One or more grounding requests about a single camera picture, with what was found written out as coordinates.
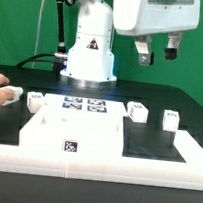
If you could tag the white sheet with markers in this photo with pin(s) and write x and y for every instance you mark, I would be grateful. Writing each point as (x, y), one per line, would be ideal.
(86, 104)

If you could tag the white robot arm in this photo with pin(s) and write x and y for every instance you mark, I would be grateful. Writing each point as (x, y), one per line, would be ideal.
(90, 62)

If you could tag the white U-shaped fence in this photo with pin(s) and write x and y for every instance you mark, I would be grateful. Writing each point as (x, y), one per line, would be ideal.
(187, 174)

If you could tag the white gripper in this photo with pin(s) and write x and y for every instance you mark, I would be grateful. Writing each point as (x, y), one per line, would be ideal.
(139, 17)

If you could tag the white square table top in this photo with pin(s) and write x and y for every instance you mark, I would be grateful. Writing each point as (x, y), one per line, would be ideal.
(63, 130)

